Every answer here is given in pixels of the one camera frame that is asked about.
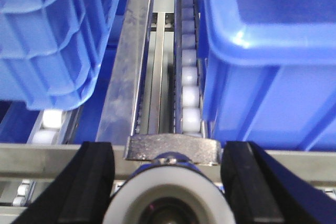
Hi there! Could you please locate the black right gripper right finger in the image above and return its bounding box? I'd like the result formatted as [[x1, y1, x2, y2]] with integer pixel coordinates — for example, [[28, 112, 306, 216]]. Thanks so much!
[[220, 141, 335, 223]]

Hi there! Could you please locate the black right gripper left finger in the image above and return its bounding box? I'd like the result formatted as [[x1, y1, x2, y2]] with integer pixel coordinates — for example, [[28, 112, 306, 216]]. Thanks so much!
[[13, 142, 115, 223]]

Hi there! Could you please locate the blue bin right shelf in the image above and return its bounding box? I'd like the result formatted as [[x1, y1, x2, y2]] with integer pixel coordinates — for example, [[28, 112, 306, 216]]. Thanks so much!
[[199, 0, 335, 151]]

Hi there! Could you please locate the blue bin shelf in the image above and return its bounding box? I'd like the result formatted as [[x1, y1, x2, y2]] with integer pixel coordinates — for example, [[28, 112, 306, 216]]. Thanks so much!
[[199, 0, 335, 151], [1, 0, 119, 110]]

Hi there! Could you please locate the blue bin left shelf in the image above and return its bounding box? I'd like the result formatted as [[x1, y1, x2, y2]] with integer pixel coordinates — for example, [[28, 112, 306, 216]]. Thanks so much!
[[1, 0, 119, 110]]

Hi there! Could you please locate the white roller track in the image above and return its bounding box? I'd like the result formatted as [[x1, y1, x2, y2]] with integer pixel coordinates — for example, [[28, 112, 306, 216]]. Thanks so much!
[[174, 0, 206, 137]]

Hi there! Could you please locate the steel shelf divider rail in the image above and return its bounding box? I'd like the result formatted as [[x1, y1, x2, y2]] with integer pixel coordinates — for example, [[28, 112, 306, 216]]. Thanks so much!
[[96, 0, 153, 145]]

